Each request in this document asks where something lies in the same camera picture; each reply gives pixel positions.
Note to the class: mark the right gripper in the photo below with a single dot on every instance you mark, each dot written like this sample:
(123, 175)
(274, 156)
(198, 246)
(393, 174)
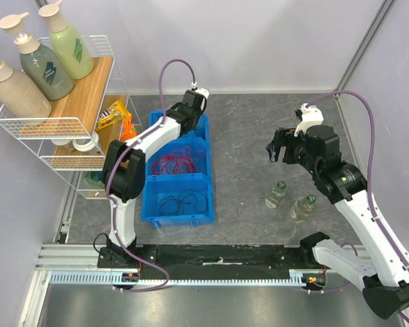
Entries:
(281, 145)

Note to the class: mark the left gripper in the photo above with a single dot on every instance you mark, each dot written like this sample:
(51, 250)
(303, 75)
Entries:
(198, 115)

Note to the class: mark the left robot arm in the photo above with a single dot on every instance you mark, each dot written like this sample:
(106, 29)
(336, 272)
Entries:
(123, 172)

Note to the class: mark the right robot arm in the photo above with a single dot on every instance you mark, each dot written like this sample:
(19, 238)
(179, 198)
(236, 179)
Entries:
(384, 280)

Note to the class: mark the left glass bottle green cap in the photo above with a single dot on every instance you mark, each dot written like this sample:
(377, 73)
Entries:
(276, 196)

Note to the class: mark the glass bottle green cap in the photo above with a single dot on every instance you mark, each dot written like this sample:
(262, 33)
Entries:
(303, 208)
(276, 196)

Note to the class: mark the orange plastic object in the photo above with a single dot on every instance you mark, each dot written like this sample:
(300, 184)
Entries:
(128, 129)

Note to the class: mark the right glass bottle green cap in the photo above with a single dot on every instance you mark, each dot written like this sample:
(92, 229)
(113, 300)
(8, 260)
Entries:
(303, 208)

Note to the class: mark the yellow candy bag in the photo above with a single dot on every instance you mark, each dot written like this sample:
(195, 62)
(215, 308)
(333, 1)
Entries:
(114, 113)

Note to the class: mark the blue three-compartment bin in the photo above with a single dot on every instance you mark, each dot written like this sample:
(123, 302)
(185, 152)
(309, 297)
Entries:
(179, 186)

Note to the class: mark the white jar on shelf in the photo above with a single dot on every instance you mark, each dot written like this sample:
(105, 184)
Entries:
(89, 146)

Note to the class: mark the green blue box on shelf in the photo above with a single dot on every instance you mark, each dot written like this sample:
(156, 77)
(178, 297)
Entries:
(94, 179)

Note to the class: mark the light green pump bottle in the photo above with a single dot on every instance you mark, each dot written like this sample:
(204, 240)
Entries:
(67, 42)

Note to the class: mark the dark green pump bottle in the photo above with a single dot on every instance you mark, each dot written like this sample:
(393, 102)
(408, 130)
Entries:
(38, 61)

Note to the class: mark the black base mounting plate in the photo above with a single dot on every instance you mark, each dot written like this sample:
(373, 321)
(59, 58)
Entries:
(226, 262)

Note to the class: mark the beige pump bottle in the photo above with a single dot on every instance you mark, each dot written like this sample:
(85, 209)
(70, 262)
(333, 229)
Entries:
(20, 94)

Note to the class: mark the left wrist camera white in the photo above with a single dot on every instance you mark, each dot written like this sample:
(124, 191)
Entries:
(204, 92)

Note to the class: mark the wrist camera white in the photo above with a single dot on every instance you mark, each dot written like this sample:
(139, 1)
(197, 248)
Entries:
(204, 92)
(309, 115)

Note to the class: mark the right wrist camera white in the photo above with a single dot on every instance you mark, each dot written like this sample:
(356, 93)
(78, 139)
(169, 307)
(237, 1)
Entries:
(309, 115)

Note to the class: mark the white wire shelf rack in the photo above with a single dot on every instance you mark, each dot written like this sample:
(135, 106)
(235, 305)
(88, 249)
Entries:
(74, 117)

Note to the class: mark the aluminium corner post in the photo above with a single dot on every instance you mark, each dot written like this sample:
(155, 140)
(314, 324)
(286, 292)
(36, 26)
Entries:
(381, 15)

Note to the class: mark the white slotted cable duct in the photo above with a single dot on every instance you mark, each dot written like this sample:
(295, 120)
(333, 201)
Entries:
(123, 278)

